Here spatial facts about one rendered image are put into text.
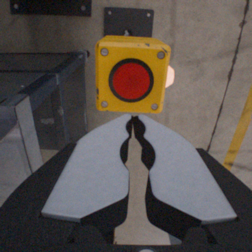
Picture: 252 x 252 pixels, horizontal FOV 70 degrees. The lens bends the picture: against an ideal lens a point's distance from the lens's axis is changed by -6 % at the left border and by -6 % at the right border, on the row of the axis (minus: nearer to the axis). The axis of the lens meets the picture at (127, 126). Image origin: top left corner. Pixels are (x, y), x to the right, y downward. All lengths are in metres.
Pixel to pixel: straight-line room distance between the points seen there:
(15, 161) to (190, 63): 1.01
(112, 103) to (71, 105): 0.84
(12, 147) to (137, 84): 0.29
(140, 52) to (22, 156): 0.31
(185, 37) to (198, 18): 0.12
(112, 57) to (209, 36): 1.01
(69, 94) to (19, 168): 0.66
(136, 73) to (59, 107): 0.49
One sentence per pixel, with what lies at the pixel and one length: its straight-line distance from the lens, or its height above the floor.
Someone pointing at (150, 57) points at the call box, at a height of 0.90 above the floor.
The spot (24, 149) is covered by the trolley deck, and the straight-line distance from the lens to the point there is 0.40.
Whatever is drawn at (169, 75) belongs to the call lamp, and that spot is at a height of 0.88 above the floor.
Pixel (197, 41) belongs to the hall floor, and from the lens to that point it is 1.18.
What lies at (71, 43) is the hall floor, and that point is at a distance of 1.15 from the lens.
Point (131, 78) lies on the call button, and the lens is 0.21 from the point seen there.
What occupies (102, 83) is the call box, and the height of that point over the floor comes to 0.90.
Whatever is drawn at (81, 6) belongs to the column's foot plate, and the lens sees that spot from 1.12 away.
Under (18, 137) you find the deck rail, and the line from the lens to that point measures 0.39.
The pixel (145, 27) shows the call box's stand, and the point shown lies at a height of 0.01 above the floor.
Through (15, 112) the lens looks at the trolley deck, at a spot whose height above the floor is 0.82.
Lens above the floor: 1.11
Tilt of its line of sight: 60 degrees down
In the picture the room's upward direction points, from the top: 180 degrees clockwise
